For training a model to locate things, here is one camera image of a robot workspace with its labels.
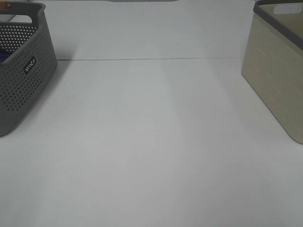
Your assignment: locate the beige basket with grey rim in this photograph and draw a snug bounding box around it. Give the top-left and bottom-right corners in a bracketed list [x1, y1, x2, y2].
[241, 0, 303, 144]

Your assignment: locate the brown leather basket handle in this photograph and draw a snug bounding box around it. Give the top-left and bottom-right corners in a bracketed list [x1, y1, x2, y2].
[0, 1, 11, 10]

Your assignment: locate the grey perforated plastic basket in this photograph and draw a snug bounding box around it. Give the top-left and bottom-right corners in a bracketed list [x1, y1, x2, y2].
[0, 0, 57, 136]

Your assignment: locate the blue cloth in grey basket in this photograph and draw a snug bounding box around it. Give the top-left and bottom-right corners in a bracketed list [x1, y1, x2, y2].
[0, 49, 12, 63]

